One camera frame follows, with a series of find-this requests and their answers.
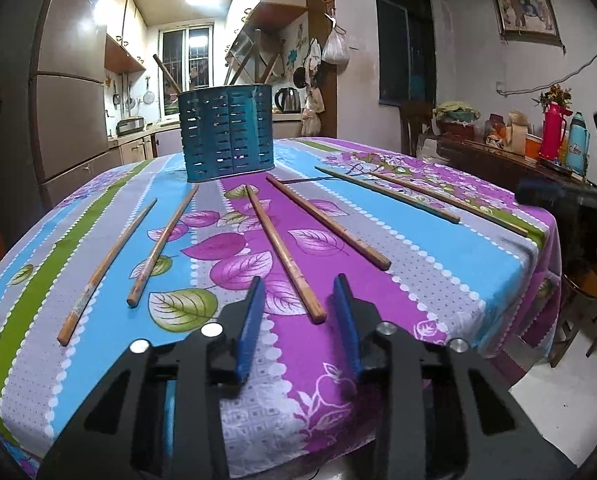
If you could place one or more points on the red thermos flask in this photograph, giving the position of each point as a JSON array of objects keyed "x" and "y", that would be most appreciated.
[{"x": 555, "y": 121}]

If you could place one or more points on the dark wooden side table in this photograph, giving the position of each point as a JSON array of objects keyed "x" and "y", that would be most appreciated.
[{"x": 504, "y": 169}]

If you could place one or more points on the kitchen window with bars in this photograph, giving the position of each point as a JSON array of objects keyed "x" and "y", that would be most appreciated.
[{"x": 187, "y": 54}]

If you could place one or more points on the white hanging plastic bag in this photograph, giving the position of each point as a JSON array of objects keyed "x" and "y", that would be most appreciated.
[{"x": 335, "y": 51}]

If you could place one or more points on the floral striped tablecloth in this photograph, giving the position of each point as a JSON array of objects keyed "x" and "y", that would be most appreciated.
[{"x": 300, "y": 406}]

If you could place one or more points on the framed elephant picture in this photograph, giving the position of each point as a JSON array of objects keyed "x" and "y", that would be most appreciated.
[{"x": 528, "y": 21}]

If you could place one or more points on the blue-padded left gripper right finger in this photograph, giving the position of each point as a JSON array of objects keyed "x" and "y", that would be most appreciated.
[{"x": 357, "y": 322}]

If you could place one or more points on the flower pot with yellow flowers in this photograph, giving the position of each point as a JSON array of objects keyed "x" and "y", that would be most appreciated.
[{"x": 456, "y": 118}]

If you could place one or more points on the dark wooden chair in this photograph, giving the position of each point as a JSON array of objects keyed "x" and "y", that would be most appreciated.
[{"x": 414, "y": 115}]

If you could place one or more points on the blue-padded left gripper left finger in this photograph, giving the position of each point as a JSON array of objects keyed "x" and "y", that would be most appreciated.
[{"x": 232, "y": 356}]

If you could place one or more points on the steel range hood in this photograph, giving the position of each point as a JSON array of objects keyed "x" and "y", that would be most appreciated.
[{"x": 243, "y": 47}]

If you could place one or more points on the beige refrigerator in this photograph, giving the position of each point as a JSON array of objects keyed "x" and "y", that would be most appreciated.
[{"x": 51, "y": 104}]

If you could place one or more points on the perforated metal utensil holder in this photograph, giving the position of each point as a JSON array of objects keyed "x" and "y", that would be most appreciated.
[{"x": 226, "y": 131}]

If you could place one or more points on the light blue thermos flask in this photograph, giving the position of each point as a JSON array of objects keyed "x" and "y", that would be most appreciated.
[{"x": 576, "y": 158}]

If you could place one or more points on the dark window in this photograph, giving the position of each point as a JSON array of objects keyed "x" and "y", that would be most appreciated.
[{"x": 407, "y": 60}]

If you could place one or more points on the stainless electric kettle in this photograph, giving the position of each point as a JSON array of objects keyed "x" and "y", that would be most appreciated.
[{"x": 287, "y": 100}]

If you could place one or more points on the small toaster oven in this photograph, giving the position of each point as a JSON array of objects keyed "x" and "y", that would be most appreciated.
[{"x": 129, "y": 125}]

